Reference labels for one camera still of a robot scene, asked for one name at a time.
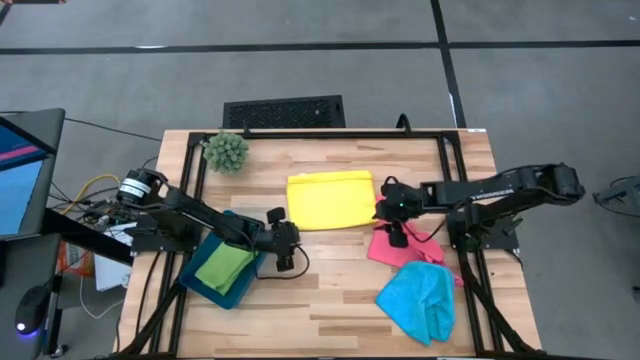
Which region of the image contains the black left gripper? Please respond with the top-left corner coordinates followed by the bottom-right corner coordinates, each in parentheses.
top-left (249, 207), bottom-right (301, 272)

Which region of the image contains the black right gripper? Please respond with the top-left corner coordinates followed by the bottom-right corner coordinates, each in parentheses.
top-left (375, 180), bottom-right (426, 249)

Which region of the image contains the green microfiber towel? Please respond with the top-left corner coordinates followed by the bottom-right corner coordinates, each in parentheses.
top-left (194, 241), bottom-right (259, 297)

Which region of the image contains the yellow microfiber towel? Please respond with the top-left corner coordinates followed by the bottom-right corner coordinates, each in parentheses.
top-left (286, 170), bottom-right (378, 233)

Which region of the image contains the pink microfiber towel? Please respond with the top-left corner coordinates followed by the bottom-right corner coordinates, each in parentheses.
top-left (367, 194), bottom-right (464, 288)

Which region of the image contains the blue microfiber towel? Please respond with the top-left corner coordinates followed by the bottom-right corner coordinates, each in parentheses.
top-left (375, 260), bottom-right (457, 348)

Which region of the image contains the teal plastic bin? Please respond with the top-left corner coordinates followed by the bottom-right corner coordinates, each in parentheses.
top-left (178, 209), bottom-right (274, 311)

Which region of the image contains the green artificial plant ball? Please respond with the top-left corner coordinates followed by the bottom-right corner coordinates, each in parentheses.
top-left (202, 130), bottom-right (250, 176)

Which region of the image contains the white paper sheet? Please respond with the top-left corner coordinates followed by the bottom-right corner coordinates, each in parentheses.
top-left (93, 222), bottom-right (135, 293)

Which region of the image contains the black slanted desk bar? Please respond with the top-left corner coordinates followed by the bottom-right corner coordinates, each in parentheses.
top-left (39, 207), bottom-right (135, 266)

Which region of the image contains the orange package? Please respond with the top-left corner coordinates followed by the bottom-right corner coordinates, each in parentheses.
top-left (55, 240), bottom-right (96, 279)

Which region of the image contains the black computer mouse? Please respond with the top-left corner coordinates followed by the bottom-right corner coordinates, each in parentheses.
top-left (13, 285), bottom-right (51, 337)

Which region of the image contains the grey side desk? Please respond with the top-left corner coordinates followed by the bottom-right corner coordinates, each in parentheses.
top-left (0, 232), bottom-right (62, 360)

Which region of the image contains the computer monitor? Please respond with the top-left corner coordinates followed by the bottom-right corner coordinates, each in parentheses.
top-left (0, 108), bottom-right (67, 242)

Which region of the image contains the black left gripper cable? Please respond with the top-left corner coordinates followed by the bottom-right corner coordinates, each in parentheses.
top-left (254, 243), bottom-right (311, 281)

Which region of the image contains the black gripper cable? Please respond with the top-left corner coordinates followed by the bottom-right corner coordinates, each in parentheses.
top-left (254, 243), bottom-right (311, 281)
top-left (404, 219), bottom-right (446, 245)

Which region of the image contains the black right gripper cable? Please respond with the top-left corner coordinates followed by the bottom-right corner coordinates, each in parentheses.
top-left (404, 219), bottom-right (446, 245)

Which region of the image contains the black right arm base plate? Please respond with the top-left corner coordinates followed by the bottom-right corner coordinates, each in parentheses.
top-left (446, 204), bottom-right (521, 252)

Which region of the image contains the black aluminium table frame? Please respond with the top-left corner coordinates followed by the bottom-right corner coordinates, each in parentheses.
top-left (113, 128), bottom-right (544, 360)

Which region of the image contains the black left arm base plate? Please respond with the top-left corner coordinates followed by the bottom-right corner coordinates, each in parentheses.
top-left (130, 212), bottom-right (204, 254)

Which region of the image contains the white floor cable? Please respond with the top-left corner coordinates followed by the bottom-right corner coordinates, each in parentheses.
top-left (78, 274), bottom-right (125, 321)

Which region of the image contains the yellow cable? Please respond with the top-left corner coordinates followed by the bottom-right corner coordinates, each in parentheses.
top-left (60, 173), bottom-right (123, 217)

